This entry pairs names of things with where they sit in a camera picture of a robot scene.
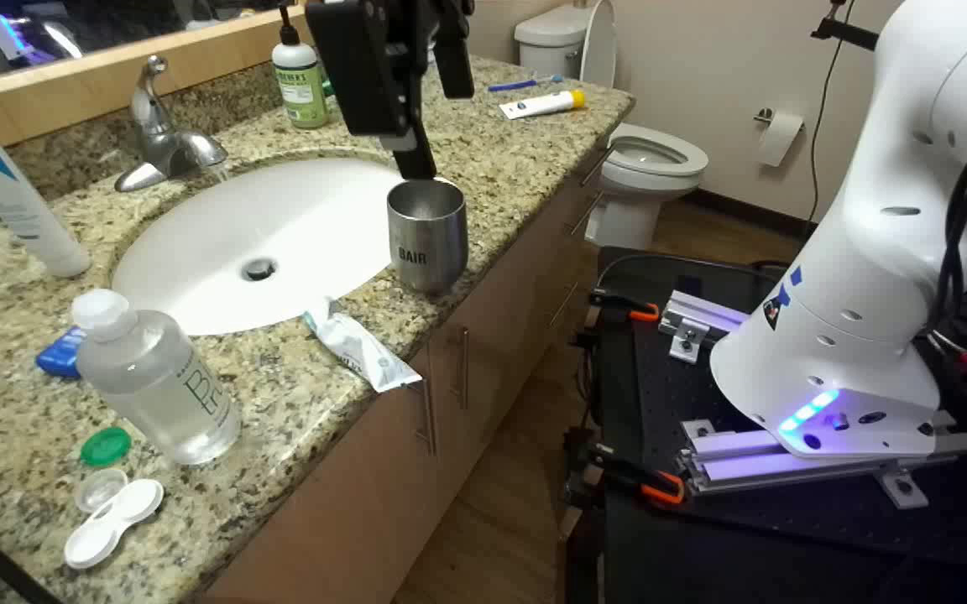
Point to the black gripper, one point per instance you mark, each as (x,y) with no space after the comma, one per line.
(376,52)

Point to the chrome sink faucet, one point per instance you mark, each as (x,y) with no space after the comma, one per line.
(165,150)

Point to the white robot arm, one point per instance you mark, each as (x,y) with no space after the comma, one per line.
(828,363)

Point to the stainless steel cup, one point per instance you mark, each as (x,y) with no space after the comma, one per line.
(429,233)

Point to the green soap dispenser bottle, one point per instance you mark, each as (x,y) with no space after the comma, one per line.
(300,79)

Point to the white oval sink basin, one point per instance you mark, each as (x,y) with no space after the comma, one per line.
(260,248)

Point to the white yellow-capped tube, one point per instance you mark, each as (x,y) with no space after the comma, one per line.
(560,101)

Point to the squeezed toothpaste tube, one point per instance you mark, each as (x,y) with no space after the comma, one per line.
(362,350)

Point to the white toilet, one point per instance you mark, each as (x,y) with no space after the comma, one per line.
(643,169)

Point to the clear solution bottle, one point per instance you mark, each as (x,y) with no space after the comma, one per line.
(150,371)

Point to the toilet paper roll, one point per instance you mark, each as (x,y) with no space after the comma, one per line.
(777,136)

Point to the wooden vanity cabinet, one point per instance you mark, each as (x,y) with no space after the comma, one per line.
(352,514)

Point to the wood framed mirror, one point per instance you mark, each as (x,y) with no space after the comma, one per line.
(80,60)

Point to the blue small box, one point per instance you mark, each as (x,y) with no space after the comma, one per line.
(61,355)

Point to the green contact lens cap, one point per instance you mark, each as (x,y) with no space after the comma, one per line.
(104,449)

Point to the black robot cart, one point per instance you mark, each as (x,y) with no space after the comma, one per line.
(815,543)

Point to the white blue lotion tube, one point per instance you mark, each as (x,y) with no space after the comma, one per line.
(36,228)

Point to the clear lens case lid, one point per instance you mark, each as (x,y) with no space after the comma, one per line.
(99,488)

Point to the white contact lens case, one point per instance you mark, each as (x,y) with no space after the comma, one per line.
(102,531)

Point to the orange handled clamp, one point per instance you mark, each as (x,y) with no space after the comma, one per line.
(629,308)
(654,488)

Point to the orange handled clamp lower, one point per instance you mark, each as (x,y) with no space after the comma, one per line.
(654,488)

